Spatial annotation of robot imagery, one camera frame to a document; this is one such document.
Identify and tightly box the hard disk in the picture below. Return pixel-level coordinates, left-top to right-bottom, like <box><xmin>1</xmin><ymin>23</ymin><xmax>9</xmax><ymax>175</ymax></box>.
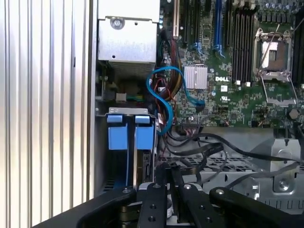
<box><xmin>132</xmin><ymin>114</ymin><xmax>157</xmax><ymax>189</ymax></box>

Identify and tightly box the CPU socket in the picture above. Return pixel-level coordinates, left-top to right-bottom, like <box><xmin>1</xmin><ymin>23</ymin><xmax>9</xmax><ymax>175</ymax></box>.
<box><xmin>253</xmin><ymin>28</ymin><xmax>293</xmax><ymax>82</ymax></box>

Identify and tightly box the empty blue disk carrier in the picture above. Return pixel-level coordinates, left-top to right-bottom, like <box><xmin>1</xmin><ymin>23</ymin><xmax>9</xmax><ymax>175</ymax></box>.
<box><xmin>106</xmin><ymin>114</ymin><xmax>130</xmax><ymax>189</ymax></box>

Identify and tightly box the thin locking lever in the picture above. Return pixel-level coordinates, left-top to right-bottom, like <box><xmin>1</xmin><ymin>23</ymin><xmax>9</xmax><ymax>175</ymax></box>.
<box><xmin>290</xmin><ymin>20</ymin><xmax>304</xmax><ymax>34</ymax></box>
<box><xmin>261</xmin><ymin>24</ymin><xmax>281</xmax><ymax>68</ymax></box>

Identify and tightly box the metal socket cover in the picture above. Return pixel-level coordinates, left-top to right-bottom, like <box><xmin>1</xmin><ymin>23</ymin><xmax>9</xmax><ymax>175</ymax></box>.
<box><xmin>259</xmin><ymin>70</ymin><xmax>298</xmax><ymax>106</ymax></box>

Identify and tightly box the blue expansion slot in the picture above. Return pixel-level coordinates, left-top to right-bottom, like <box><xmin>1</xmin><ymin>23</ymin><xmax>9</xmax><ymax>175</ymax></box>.
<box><xmin>213</xmin><ymin>0</ymin><xmax>225</xmax><ymax>58</ymax></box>

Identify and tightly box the round coin battery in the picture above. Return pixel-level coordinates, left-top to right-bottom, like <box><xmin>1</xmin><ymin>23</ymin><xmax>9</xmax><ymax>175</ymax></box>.
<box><xmin>288</xmin><ymin>108</ymin><xmax>300</xmax><ymax>120</ymax></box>

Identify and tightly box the black disk wire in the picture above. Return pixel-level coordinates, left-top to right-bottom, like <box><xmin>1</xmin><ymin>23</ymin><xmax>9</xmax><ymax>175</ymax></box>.
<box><xmin>163</xmin><ymin>140</ymin><xmax>226</xmax><ymax>186</ymax></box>

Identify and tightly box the silver finned heatsink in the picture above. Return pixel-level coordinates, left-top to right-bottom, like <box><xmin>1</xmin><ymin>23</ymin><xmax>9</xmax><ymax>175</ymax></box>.
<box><xmin>183</xmin><ymin>65</ymin><xmax>208</xmax><ymax>90</ymax></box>

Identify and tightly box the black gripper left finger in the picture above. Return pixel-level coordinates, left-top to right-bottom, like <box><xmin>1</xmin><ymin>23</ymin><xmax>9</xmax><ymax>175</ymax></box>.
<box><xmin>32</xmin><ymin>163</ymin><xmax>168</xmax><ymax>228</ymax></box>

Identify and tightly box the long black wire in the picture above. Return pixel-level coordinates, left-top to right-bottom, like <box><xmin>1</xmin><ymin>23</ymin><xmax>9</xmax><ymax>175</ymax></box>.
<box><xmin>163</xmin><ymin>132</ymin><xmax>304</xmax><ymax>166</ymax></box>

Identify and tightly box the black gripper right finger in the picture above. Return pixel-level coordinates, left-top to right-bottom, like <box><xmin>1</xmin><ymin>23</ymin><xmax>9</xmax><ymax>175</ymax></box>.
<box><xmin>169</xmin><ymin>165</ymin><xmax>304</xmax><ymax>228</ymax></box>

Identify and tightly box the perforated grey metal cage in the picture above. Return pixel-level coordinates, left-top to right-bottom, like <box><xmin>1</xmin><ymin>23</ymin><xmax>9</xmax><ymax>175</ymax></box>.
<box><xmin>156</xmin><ymin>128</ymin><xmax>304</xmax><ymax>211</ymax></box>

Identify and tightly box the open black PC case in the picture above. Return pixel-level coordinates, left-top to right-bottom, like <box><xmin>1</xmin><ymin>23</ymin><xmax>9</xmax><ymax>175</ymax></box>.
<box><xmin>87</xmin><ymin>0</ymin><xmax>304</xmax><ymax>228</ymax></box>

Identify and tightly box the black RAM slot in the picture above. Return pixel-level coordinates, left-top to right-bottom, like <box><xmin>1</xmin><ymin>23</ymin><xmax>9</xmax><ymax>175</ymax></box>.
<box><xmin>237</xmin><ymin>11</ymin><xmax>244</xmax><ymax>83</ymax></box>
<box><xmin>298</xmin><ymin>21</ymin><xmax>304</xmax><ymax>84</ymax></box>
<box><xmin>248</xmin><ymin>11</ymin><xmax>255</xmax><ymax>83</ymax></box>
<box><xmin>243</xmin><ymin>11</ymin><xmax>249</xmax><ymax>83</ymax></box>
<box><xmin>232</xmin><ymin>11</ymin><xmax>238</xmax><ymax>83</ymax></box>
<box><xmin>292</xmin><ymin>21</ymin><xmax>299</xmax><ymax>84</ymax></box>

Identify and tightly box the green motherboard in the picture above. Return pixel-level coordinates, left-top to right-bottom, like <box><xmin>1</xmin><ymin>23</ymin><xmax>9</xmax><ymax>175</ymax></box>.
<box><xmin>156</xmin><ymin>0</ymin><xmax>304</xmax><ymax>129</ymax></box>

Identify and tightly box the metal disk bay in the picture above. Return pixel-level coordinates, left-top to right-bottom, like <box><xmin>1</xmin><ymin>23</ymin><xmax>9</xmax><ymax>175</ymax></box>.
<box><xmin>95</xmin><ymin>106</ymin><xmax>159</xmax><ymax>191</ymax></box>

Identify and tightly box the silver power supply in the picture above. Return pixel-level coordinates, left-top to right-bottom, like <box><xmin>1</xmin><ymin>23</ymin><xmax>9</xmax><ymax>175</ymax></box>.
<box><xmin>96</xmin><ymin>0</ymin><xmax>161</xmax><ymax>79</ymax></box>

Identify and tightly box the coloured power wire bundle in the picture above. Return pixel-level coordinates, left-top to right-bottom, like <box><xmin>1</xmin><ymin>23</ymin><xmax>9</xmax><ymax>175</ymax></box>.
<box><xmin>157</xmin><ymin>30</ymin><xmax>185</xmax><ymax>103</ymax></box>

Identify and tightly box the black expansion slot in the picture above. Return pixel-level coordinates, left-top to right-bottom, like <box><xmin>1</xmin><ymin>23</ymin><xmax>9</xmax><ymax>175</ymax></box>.
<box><xmin>181</xmin><ymin>0</ymin><xmax>191</xmax><ymax>45</ymax></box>
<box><xmin>193</xmin><ymin>0</ymin><xmax>203</xmax><ymax>53</ymax></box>

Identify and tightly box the blue wire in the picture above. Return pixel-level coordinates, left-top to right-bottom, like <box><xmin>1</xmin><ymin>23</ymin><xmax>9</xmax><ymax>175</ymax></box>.
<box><xmin>145</xmin><ymin>66</ymin><xmax>206</xmax><ymax>136</ymax></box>

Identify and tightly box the beige expansion slot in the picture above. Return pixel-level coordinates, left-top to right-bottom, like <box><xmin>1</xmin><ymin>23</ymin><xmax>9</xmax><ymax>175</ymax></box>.
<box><xmin>172</xmin><ymin>0</ymin><xmax>180</xmax><ymax>38</ymax></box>

